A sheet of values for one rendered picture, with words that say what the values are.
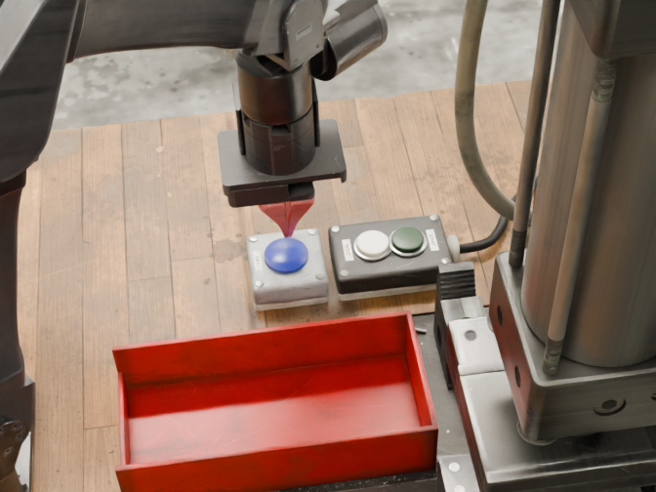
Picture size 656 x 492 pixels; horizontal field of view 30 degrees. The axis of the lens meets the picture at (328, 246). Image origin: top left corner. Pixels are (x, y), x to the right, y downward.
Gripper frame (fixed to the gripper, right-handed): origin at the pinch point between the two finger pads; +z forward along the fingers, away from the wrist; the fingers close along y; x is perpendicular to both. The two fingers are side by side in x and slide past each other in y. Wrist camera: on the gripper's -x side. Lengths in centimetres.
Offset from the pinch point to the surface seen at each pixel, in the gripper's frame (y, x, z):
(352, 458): -2.5, 22.2, 3.4
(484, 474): -7.6, 39.4, -21.4
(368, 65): -28, -134, 98
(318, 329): -1.4, 10.7, 1.5
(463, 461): -10.1, 26.8, -1.6
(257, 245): 2.8, -1.6, 4.0
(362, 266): -6.3, 2.3, 4.0
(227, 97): 4, -129, 98
